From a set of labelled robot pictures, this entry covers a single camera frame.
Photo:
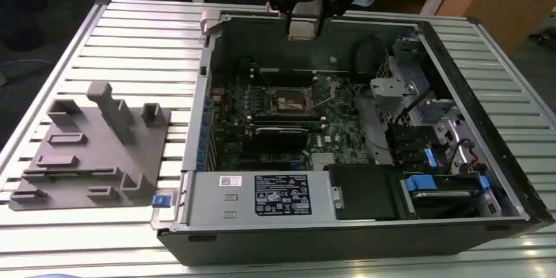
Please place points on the CPU socket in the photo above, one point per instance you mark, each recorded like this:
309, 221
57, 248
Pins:
288, 102

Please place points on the black open PC case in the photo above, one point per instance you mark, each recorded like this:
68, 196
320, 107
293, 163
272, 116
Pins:
304, 248

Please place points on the grey metal bracket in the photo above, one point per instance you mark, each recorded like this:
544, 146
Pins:
388, 90

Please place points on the grey parts rack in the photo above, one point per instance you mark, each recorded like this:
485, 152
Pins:
100, 161

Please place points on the wooden cabinet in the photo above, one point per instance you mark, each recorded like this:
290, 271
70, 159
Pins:
512, 4

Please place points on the blue disk carrier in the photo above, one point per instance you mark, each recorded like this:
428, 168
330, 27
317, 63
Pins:
418, 183
429, 157

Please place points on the grey power supply unit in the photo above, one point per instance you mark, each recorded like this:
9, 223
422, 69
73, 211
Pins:
204, 193

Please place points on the blue case latch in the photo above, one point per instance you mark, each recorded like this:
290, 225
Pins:
161, 201

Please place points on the metal locking lever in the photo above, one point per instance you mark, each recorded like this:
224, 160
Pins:
324, 99

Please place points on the black graphics card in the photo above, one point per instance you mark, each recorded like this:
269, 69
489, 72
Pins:
280, 143

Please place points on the blue expansion slot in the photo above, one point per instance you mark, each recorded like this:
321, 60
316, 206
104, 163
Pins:
298, 162

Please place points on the green motherboard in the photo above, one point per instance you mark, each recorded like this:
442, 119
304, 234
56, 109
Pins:
342, 131

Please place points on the silver CPU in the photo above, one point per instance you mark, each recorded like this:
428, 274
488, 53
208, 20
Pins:
300, 30

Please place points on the grey plastic case latch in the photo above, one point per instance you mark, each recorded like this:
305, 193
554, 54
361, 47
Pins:
210, 17

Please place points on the silver chipset heat sink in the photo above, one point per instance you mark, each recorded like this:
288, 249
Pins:
322, 158

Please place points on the silver metal drive cage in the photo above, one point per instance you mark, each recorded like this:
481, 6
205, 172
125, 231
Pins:
433, 108

